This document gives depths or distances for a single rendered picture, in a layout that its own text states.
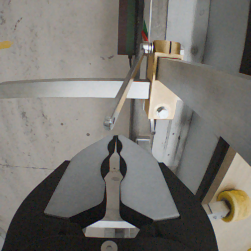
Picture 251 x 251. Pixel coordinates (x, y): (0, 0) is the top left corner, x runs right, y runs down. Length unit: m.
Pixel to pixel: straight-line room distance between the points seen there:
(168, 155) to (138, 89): 0.45
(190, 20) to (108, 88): 0.38
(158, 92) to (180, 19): 0.33
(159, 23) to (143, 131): 0.31
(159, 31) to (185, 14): 0.15
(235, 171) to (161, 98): 0.26
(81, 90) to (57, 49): 0.95
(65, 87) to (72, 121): 1.03
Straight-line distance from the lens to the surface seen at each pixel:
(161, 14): 0.44
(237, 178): 0.45
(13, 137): 1.69
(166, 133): 0.60
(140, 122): 0.47
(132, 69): 0.18
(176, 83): 0.17
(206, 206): 0.40
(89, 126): 1.29
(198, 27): 0.56
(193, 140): 0.59
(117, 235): 2.64
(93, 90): 0.27
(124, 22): 0.42
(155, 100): 0.26
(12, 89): 0.33
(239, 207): 0.42
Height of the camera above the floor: 1.12
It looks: 63 degrees down
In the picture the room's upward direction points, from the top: 177 degrees clockwise
